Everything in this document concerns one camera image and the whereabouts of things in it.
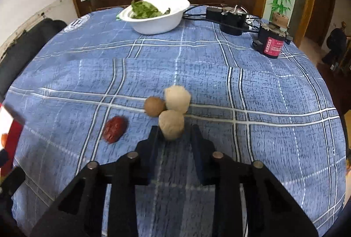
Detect blue plaid tablecloth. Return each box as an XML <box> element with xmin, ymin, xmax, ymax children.
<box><xmin>4</xmin><ymin>8</ymin><xmax>346</xmax><ymax>235</ymax></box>

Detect cream yam piece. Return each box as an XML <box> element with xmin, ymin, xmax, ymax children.
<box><xmin>164</xmin><ymin>85</ymin><xmax>191</xmax><ymax>114</ymax></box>

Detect cream yam chunk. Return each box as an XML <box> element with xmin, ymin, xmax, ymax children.
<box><xmin>158</xmin><ymin>110</ymin><xmax>184</xmax><ymax>141</ymax></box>

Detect black power adapter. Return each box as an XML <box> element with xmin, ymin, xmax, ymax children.
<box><xmin>205</xmin><ymin>6</ymin><xmax>249</xmax><ymax>36</ymax></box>

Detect orange kumquat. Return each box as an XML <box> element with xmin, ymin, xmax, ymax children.
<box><xmin>1</xmin><ymin>133</ymin><xmax>8</xmax><ymax>148</ymax></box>

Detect cork topped small jar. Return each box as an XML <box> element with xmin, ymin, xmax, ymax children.
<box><xmin>271</xmin><ymin>11</ymin><xmax>289</xmax><ymax>28</ymax></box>

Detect green leafy vegetables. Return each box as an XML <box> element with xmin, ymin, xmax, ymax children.
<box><xmin>131</xmin><ymin>0</ymin><xmax>171</xmax><ymax>20</ymax></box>

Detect black sofa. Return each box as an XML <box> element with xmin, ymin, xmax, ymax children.
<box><xmin>1</xmin><ymin>18</ymin><xmax>67</xmax><ymax>99</ymax></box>

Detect brown longan fruit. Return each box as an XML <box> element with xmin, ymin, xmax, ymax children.
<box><xmin>144</xmin><ymin>96</ymin><xmax>166</xmax><ymax>118</ymax></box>

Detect white bowl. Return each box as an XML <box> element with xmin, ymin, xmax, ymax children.
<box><xmin>118</xmin><ymin>0</ymin><xmax>190</xmax><ymax>35</ymax></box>

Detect red rimmed white tray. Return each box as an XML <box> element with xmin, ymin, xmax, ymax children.
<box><xmin>0</xmin><ymin>103</ymin><xmax>23</xmax><ymax>181</ymax></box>

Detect red jujube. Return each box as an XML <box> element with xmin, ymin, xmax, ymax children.
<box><xmin>102</xmin><ymin>116</ymin><xmax>128</xmax><ymax>144</ymax></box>

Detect brown wooden door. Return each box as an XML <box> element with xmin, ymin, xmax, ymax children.
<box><xmin>304</xmin><ymin>0</ymin><xmax>336</xmax><ymax>47</ymax></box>

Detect black jar red label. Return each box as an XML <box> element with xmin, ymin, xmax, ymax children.
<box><xmin>252</xmin><ymin>22</ymin><xmax>286</xmax><ymax>59</ymax></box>

